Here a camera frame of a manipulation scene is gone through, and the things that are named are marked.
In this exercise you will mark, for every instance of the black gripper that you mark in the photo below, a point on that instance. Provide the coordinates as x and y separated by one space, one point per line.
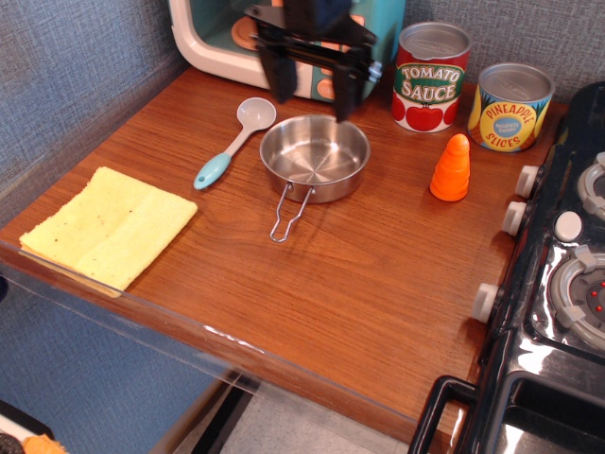
319 33

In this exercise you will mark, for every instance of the small steel pot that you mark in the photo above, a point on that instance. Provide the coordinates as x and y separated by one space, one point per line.
312 159

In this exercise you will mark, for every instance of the orange toy carrot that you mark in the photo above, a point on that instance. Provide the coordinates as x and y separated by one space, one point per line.
451 177

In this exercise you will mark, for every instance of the toy microwave teal and pink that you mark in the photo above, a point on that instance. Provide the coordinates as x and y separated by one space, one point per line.
219 38

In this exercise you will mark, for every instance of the tomato sauce can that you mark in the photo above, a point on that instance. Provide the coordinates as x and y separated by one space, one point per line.
429 73

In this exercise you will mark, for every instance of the pineapple slices can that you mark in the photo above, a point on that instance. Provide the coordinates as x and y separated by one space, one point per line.
510 105

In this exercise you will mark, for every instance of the yellow cloth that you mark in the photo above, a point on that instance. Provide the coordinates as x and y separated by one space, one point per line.
110 232

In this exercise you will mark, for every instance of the black toy stove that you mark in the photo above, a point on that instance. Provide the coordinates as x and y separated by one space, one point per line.
541 381

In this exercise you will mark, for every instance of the orange object at corner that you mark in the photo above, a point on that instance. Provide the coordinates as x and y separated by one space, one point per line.
42 444

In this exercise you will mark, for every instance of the teal handled grey spoon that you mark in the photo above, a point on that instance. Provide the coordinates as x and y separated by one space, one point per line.
253 114

